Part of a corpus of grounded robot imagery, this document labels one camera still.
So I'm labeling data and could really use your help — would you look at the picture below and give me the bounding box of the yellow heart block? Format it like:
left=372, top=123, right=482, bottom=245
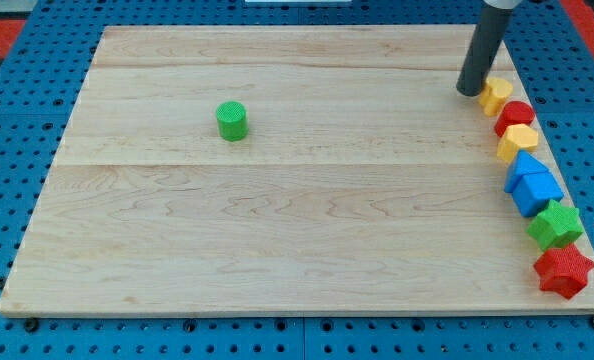
left=478, top=77, right=514, bottom=117

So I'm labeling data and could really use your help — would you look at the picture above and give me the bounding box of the green cylinder block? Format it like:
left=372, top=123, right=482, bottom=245
left=215, top=101, right=248, bottom=141

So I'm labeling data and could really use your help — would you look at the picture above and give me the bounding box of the light wooden board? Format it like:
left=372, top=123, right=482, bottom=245
left=0, top=25, right=594, bottom=318

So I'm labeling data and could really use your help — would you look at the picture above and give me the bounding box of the yellow hexagon block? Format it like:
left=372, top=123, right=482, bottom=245
left=496, top=124, right=539, bottom=163

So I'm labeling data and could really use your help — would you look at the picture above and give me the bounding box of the blue triangle block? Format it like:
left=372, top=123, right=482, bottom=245
left=503, top=150, right=549, bottom=193

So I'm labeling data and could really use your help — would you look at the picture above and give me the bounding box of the red cylinder block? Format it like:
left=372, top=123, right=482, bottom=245
left=493, top=101, right=536, bottom=137

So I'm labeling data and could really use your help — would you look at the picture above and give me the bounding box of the blue cube block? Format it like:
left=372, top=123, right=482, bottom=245
left=511, top=172, right=564, bottom=217

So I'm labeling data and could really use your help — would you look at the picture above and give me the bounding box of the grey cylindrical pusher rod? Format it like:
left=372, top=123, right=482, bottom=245
left=456, top=0, right=516, bottom=97

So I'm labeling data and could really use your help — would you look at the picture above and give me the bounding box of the green star block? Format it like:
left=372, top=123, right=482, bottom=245
left=526, top=200, right=584, bottom=251

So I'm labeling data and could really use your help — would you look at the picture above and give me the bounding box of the red star block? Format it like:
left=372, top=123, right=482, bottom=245
left=533, top=244, right=594, bottom=300

